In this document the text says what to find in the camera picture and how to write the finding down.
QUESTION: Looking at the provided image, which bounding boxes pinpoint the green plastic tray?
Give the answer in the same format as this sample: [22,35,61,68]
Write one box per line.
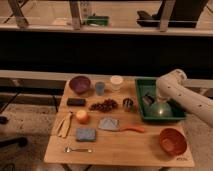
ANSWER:
[135,79,186,122]

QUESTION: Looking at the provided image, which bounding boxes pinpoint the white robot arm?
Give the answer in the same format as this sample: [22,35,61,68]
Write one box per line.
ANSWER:
[143,69,213,127]

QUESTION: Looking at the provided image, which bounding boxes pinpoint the metal cup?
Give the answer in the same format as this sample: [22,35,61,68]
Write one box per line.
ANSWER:
[122,98,134,112]

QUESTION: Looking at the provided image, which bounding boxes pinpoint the white cup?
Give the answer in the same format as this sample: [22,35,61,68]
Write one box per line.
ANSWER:
[110,75,124,91]

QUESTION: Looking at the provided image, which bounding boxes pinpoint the bunch of dark grapes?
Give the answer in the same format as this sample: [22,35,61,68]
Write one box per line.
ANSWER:
[89,99,118,112]

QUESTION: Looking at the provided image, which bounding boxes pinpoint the blue grey cloth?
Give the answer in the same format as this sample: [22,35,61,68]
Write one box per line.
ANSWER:
[98,117,119,131]

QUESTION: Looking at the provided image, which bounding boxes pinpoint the blue cup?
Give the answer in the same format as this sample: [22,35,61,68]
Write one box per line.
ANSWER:
[95,82,105,96]

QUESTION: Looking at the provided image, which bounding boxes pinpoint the orange bowl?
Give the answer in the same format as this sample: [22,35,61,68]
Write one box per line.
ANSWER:
[159,128,187,156]

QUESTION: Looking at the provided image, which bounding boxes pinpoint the yellow red apple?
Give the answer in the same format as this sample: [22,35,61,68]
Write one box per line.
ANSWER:
[75,110,89,124]

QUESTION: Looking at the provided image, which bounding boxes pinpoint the purple bowl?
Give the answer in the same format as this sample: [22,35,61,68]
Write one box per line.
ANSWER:
[69,76,91,94]

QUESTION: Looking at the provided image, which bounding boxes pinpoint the blue sponge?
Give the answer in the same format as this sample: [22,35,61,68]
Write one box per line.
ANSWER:
[76,128,96,142]

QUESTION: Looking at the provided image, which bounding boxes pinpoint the black rectangular block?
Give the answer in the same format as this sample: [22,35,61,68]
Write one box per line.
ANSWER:
[67,98,86,106]

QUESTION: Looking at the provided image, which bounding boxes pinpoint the green box on shelf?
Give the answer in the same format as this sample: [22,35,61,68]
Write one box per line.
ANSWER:
[86,15,109,26]

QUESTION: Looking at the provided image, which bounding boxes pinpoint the black office chair base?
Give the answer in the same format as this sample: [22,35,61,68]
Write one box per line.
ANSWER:
[0,116,28,149]

